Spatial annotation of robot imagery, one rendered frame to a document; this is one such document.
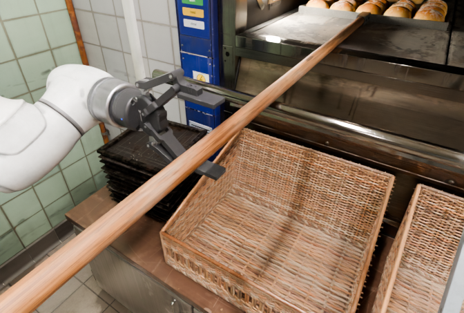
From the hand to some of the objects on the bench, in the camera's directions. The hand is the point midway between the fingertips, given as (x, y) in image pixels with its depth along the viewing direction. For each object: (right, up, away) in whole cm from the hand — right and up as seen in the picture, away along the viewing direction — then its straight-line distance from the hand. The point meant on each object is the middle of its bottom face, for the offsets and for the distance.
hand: (215, 139), depth 49 cm
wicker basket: (+68, -55, +28) cm, 91 cm away
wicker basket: (+17, -37, +55) cm, 68 cm away
